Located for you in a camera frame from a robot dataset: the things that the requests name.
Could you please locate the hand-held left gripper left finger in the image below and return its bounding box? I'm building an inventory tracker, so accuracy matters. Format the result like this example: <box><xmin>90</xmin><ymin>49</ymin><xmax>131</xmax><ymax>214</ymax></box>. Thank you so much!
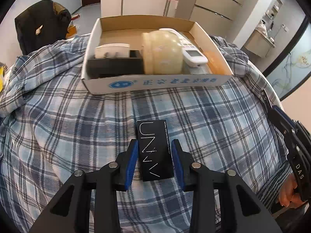
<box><xmin>29</xmin><ymin>139</ymin><xmax>138</xmax><ymax>233</ymax></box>

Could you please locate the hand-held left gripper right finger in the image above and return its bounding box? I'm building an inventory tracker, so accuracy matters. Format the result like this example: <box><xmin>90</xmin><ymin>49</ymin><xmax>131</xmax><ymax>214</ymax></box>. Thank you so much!
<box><xmin>171</xmin><ymin>139</ymin><xmax>283</xmax><ymax>233</ymax></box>

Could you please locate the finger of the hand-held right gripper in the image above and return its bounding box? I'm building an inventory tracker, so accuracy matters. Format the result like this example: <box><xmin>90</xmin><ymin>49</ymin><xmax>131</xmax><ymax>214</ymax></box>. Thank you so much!
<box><xmin>261</xmin><ymin>90</ymin><xmax>296</xmax><ymax>137</ymax></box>

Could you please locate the black printed box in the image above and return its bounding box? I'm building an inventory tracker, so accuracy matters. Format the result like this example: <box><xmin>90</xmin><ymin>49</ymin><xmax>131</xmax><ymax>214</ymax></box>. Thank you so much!
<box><xmin>136</xmin><ymin>120</ymin><xmax>176</xmax><ymax>182</ymax></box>

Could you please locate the cardboard box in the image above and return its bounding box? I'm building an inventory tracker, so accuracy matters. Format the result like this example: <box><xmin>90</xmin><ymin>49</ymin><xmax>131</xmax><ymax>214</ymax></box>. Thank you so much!
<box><xmin>81</xmin><ymin>16</ymin><xmax>234</xmax><ymax>95</ymax></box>

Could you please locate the white remote control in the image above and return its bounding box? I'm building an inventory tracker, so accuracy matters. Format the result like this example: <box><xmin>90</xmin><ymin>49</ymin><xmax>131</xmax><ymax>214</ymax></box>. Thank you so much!
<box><xmin>159</xmin><ymin>28</ymin><xmax>209</xmax><ymax>68</ymax></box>

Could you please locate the white plastic box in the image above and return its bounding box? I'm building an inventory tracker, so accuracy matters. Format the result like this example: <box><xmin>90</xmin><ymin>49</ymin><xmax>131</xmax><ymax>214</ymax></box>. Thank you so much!
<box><xmin>94</xmin><ymin>43</ymin><xmax>131</xmax><ymax>59</ymax></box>

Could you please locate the person's right hand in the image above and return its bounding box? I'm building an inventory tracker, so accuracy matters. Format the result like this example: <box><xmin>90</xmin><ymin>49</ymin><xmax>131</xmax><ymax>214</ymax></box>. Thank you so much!
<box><xmin>278</xmin><ymin>173</ymin><xmax>307</xmax><ymax>208</ymax></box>

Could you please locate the painted glass panel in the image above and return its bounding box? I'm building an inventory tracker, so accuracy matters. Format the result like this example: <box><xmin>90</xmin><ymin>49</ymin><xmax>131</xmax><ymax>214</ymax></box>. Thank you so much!
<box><xmin>267</xmin><ymin>43</ymin><xmax>311</xmax><ymax>100</ymax></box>

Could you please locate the blue plaid blanket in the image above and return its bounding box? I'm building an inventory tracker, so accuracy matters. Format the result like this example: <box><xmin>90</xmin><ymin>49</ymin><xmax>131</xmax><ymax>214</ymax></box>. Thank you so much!
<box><xmin>0</xmin><ymin>34</ymin><xmax>295</xmax><ymax>233</ymax></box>

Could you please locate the bathroom counter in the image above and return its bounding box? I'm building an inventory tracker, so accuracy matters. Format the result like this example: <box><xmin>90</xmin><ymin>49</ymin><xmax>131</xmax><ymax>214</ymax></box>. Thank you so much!
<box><xmin>242</xmin><ymin>22</ymin><xmax>278</xmax><ymax>59</ymax></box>

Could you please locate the beige cabinet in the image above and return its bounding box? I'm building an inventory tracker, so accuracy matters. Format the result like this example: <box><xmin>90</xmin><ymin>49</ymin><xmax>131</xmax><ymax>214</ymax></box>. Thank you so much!
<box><xmin>175</xmin><ymin>0</ymin><xmax>268</xmax><ymax>43</ymax></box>

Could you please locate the brown cardboard carton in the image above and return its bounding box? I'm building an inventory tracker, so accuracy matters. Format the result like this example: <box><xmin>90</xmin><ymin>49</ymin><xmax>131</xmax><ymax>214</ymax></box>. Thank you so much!
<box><xmin>66</xmin><ymin>21</ymin><xmax>79</xmax><ymax>40</ymax></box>

